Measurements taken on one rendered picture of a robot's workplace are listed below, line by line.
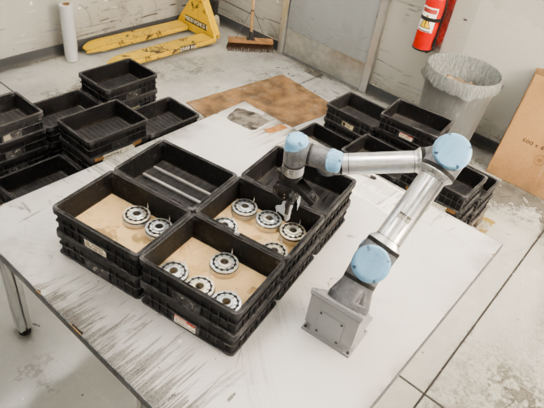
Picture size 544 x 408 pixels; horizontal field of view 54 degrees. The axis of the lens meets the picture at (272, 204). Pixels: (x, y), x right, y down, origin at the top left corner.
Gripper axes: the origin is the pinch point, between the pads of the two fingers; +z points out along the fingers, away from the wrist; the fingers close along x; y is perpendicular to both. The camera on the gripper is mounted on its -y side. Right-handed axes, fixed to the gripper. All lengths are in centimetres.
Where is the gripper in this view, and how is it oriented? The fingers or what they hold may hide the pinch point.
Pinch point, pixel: (291, 214)
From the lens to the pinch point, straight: 197.3
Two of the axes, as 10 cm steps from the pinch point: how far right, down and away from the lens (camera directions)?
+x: -5.3, 5.8, -6.2
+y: -8.4, -4.2, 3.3
